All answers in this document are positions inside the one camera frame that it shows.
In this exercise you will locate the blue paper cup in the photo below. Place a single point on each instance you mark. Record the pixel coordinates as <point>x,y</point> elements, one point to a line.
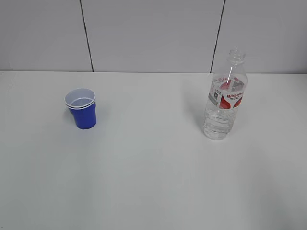
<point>81,104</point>

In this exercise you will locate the clear Wahaha water bottle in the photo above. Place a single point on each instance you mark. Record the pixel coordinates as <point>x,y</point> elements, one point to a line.
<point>225,95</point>

